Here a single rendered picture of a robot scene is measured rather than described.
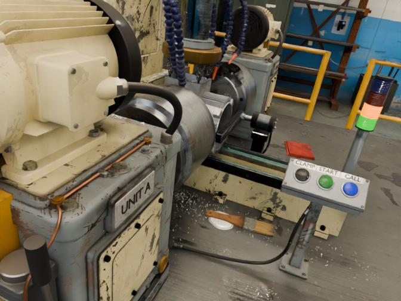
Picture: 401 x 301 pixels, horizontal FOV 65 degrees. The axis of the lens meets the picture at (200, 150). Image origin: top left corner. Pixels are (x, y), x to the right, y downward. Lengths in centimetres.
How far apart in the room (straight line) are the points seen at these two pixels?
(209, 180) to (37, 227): 71
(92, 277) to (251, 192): 66
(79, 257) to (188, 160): 37
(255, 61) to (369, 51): 477
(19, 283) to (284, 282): 60
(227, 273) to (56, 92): 60
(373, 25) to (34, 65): 584
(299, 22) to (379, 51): 137
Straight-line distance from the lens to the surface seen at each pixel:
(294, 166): 74
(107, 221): 43
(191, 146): 71
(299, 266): 88
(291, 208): 101
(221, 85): 116
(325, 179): 73
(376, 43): 609
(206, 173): 103
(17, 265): 41
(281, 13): 406
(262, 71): 140
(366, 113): 125
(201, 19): 96
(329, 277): 91
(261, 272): 85
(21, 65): 38
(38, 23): 40
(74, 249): 41
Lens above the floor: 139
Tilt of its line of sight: 27 degrees down
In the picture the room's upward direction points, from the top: 8 degrees clockwise
